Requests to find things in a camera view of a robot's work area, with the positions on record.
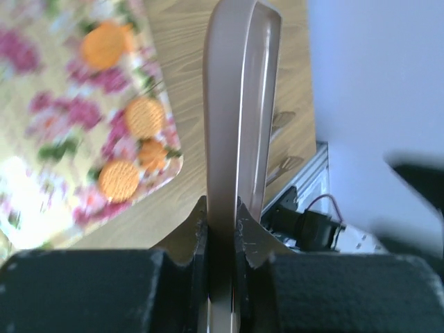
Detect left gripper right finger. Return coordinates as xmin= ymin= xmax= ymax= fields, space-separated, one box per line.
xmin=234 ymin=203 xmax=443 ymax=332

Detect square waffle biscuit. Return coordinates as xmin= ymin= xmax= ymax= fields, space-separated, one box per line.
xmin=123 ymin=96 xmax=165 ymax=139

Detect orange swirl cookie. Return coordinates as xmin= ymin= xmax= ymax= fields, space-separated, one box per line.
xmin=137 ymin=139 xmax=168 ymax=173

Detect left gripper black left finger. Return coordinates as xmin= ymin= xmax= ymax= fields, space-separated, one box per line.
xmin=1 ymin=197 xmax=208 ymax=333

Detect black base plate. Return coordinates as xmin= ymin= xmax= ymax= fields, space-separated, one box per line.
xmin=260 ymin=187 xmax=346 ymax=253

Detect orange fish cookie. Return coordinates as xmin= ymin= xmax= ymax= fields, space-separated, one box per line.
xmin=80 ymin=21 xmax=134 ymax=70

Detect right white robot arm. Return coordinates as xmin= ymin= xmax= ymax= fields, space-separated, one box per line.
xmin=377 ymin=153 xmax=443 ymax=261

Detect brown tin lid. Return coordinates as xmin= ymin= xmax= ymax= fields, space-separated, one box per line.
xmin=203 ymin=1 xmax=282 ymax=332

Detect floral serving tray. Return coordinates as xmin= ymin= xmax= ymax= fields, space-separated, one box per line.
xmin=1 ymin=1 xmax=183 ymax=257

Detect metal tongs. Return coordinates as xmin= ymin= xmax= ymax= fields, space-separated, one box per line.
xmin=266 ymin=111 xmax=304 ymax=186

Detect patterned round biscuit lower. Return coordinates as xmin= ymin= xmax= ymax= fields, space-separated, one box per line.
xmin=97 ymin=159 xmax=139 ymax=203

